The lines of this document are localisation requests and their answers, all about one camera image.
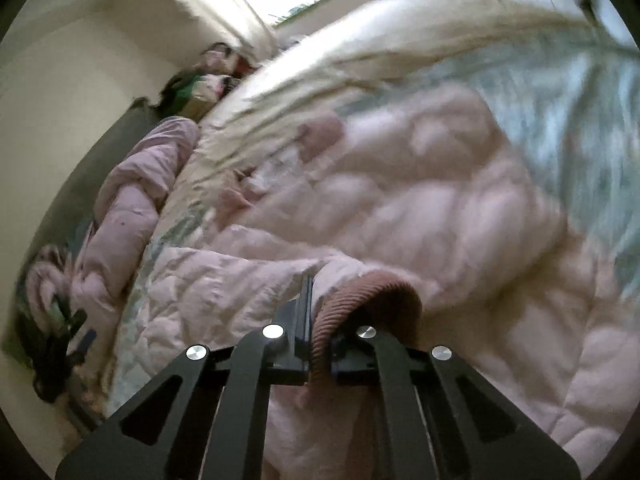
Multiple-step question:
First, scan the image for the grey headboard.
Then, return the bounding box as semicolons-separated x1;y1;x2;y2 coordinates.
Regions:
1;98;160;365

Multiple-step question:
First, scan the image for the pink rolled duvet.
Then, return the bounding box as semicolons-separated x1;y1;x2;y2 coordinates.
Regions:
25;116;201;342

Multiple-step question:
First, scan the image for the pink quilted padded jacket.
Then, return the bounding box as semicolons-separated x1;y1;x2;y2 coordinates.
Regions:
110;86;639;476

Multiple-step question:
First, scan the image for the clothes pile by headboard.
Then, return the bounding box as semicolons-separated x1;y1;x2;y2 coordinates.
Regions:
154;41;256;122

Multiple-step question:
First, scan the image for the teal cartoon print blanket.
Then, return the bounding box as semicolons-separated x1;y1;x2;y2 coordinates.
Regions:
106;34;640;411

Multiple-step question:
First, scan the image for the beige bed sheet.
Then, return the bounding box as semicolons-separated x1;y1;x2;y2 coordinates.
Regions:
150;0;591;241

